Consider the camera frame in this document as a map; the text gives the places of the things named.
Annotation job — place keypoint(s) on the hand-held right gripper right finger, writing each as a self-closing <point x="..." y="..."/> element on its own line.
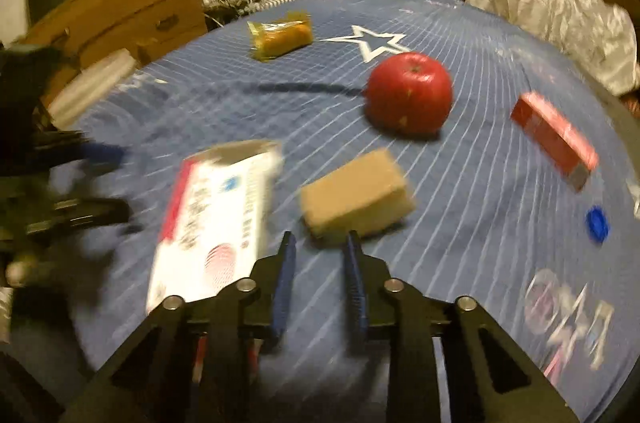
<point x="356" y="283"/>

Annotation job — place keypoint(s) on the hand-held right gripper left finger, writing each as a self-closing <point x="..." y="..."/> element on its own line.
<point x="285" y="283"/>

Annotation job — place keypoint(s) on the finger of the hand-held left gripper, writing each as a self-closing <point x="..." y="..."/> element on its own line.
<point x="100" y="152"/>
<point x="85" y="215"/>

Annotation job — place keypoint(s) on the white plastic bucket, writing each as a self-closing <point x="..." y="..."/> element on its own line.
<point x="90" y="83"/>

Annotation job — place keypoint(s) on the tan sponge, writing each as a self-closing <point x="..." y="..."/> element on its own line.
<point x="355" y="193"/>

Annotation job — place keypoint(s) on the red and white carton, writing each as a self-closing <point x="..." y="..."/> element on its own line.
<point x="215" y="223"/>

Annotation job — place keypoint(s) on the wooden dresser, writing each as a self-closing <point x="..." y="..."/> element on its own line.
<point x="125" y="3"/>

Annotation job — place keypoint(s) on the red apple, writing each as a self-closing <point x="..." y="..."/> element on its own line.
<point x="410" y="93"/>

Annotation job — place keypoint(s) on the yellow snack packet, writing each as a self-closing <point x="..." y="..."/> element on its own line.
<point x="282" y="35"/>

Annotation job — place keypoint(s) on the red rectangular box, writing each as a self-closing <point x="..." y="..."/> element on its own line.
<point x="550" y="133"/>

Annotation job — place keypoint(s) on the blue bottle cap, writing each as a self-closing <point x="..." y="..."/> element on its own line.
<point x="597" y="223"/>

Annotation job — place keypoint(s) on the shiny white cloth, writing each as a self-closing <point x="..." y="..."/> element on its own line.
<point x="550" y="3"/>

